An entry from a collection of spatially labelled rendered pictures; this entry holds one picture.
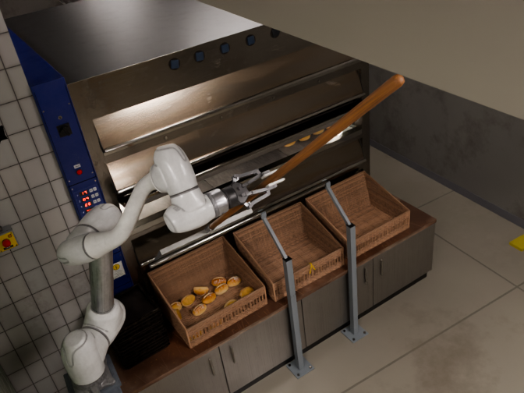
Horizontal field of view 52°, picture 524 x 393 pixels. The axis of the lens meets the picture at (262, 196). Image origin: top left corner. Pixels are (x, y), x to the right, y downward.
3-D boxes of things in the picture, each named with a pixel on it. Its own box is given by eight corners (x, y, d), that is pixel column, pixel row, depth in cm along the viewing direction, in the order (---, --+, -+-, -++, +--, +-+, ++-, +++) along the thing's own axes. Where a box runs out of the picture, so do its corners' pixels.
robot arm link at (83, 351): (62, 383, 239) (46, 349, 227) (84, 351, 253) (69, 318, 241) (94, 388, 234) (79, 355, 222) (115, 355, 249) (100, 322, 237)
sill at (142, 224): (125, 231, 317) (124, 226, 315) (356, 131, 390) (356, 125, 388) (129, 236, 313) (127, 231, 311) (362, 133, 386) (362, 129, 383)
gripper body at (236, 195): (215, 191, 186) (238, 181, 190) (226, 213, 185) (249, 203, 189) (221, 185, 179) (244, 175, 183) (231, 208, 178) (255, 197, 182)
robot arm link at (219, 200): (211, 221, 184) (226, 214, 186) (218, 215, 175) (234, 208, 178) (200, 196, 184) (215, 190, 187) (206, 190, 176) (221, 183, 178)
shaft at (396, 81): (408, 82, 118) (402, 70, 118) (398, 86, 116) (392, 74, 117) (215, 228, 274) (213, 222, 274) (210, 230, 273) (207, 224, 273)
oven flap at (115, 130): (104, 152, 282) (89, 116, 277) (361, 58, 354) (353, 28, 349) (105, 153, 278) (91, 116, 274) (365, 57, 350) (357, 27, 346)
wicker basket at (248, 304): (154, 305, 344) (144, 272, 329) (229, 266, 367) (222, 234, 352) (189, 350, 308) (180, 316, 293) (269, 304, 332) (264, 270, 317)
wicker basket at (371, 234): (306, 229, 392) (302, 197, 377) (364, 200, 414) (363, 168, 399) (349, 262, 356) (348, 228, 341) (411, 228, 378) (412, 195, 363)
